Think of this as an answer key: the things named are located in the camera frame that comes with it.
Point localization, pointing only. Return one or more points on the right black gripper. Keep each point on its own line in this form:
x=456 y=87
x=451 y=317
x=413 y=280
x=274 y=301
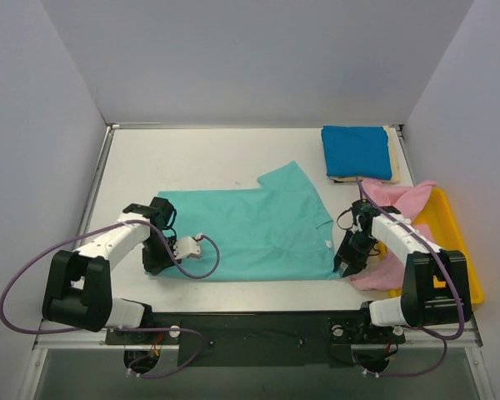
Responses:
x=349 y=258

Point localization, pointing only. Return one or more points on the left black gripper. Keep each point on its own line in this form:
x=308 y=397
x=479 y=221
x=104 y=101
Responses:
x=155 y=258

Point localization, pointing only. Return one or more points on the teal t-shirt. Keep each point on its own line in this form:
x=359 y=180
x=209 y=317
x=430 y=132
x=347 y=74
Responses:
x=278 y=231

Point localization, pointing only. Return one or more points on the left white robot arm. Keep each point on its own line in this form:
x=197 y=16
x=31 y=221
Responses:
x=79 y=289

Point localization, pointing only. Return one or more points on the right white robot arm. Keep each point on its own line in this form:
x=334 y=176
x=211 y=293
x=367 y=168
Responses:
x=435 y=286

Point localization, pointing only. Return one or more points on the pink t-shirt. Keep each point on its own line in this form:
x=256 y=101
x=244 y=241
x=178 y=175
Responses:
x=410 y=201

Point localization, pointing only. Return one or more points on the folded cream t-shirt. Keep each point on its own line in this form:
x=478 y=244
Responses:
x=396 y=158

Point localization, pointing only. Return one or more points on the yellow plastic tray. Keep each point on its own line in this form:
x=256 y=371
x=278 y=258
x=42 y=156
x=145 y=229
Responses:
x=442 y=229

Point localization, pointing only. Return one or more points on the folded blue t-shirt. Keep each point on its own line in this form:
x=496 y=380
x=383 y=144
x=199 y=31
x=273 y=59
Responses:
x=355 y=151

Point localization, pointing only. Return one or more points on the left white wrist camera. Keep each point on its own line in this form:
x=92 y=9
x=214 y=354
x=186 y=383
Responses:
x=187 y=247

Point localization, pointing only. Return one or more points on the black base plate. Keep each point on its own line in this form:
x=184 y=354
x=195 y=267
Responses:
x=269 y=339

